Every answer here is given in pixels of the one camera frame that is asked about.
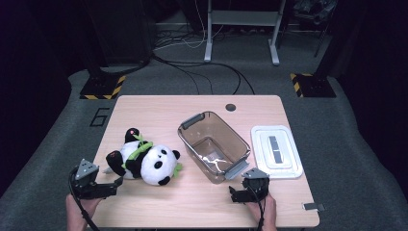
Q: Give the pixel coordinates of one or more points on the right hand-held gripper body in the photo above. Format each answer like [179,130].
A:
[258,184]

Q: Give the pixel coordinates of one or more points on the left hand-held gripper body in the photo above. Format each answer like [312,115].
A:
[83,184]

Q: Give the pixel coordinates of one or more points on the white storage box lid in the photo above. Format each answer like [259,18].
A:
[288,160]

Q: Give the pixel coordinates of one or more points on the panda plush toy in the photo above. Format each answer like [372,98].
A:
[154,163]

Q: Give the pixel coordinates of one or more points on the clear grey storage box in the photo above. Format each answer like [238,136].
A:
[211,134]

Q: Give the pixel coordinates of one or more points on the person's left hand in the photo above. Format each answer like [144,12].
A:
[77,210]

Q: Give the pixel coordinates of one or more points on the person's right hand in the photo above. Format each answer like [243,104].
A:
[267,211]

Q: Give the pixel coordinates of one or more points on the grey tape piece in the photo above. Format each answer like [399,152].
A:
[313,206]

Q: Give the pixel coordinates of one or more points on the round dark table grommet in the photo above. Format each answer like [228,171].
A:
[230,107]

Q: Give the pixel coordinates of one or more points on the dark curtain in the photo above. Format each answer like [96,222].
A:
[375,80]
[29,80]

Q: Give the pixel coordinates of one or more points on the black cabinet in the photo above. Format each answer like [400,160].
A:
[122,32]

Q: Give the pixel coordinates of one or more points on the white metal stand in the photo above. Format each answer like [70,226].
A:
[243,17]

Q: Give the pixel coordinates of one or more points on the dark equipment pile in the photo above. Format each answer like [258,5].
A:
[316,11]

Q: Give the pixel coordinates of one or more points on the black yellow-striped base plate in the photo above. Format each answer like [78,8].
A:
[316,86]
[101,86]

